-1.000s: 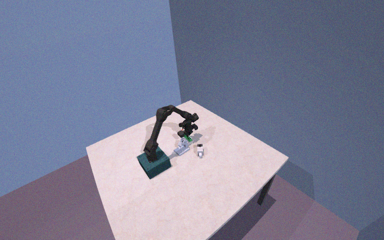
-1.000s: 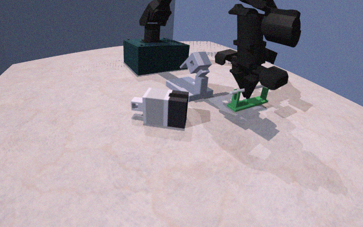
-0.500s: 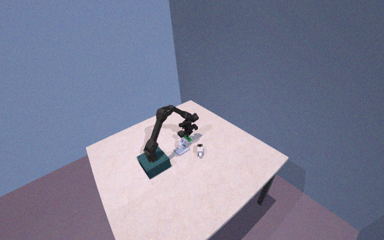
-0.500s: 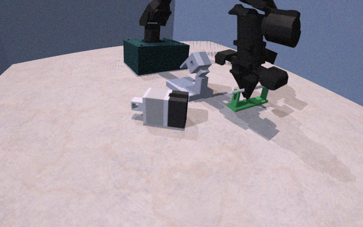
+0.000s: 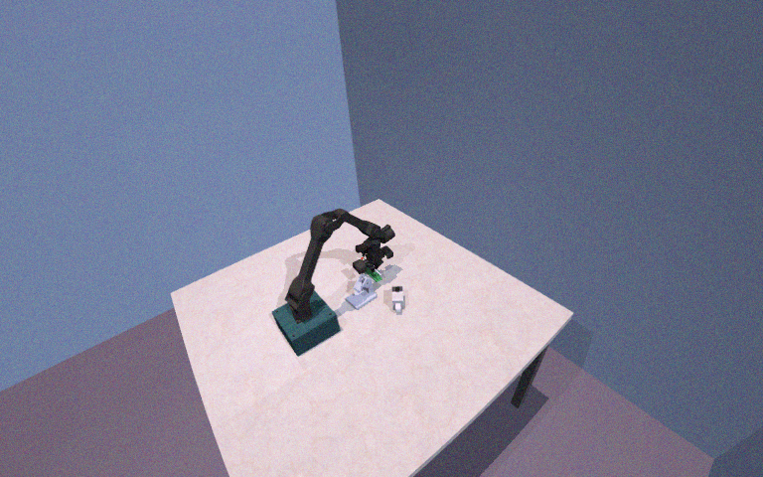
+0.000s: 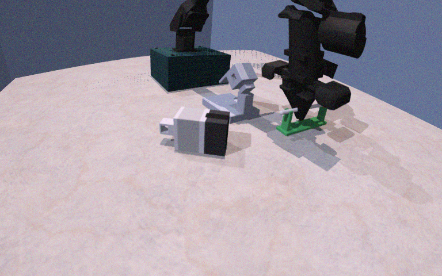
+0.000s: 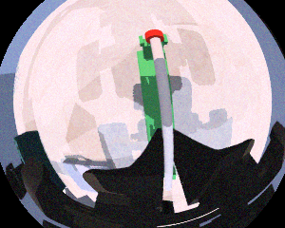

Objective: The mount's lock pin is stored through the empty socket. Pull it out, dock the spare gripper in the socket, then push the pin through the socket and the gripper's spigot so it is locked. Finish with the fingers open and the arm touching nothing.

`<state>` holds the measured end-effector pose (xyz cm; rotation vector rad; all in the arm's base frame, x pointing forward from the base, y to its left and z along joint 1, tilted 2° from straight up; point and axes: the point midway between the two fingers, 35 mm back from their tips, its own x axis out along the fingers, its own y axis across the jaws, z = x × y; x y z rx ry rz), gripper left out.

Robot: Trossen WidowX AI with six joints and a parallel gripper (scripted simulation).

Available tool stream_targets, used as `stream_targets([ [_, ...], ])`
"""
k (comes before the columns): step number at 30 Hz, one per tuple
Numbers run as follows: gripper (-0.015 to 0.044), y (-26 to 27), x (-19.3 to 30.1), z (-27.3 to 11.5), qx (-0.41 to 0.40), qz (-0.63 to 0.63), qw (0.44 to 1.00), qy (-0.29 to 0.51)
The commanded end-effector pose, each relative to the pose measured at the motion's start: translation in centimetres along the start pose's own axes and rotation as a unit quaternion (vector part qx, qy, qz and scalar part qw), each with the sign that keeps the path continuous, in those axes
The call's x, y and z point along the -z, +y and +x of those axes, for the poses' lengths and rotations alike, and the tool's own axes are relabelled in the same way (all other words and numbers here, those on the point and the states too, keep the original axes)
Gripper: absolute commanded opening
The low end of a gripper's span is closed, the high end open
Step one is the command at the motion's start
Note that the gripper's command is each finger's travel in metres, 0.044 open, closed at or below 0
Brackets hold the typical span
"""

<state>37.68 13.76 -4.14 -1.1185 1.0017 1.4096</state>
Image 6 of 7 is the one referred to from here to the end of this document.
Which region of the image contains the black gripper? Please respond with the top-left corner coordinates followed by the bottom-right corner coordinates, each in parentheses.
top-left (262, 45), bottom-right (351, 121)

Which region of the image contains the green cradle with two notched uprights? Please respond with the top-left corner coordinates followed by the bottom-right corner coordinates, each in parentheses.
top-left (276, 107), bottom-right (327, 136)

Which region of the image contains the grey pin with red cap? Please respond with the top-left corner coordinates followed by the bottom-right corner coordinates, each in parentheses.
top-left (280, 104), bottom-right (324, 115)

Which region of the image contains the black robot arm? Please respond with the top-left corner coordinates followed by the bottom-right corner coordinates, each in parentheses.
top-left (169, 0), bottom-right (367, 79)

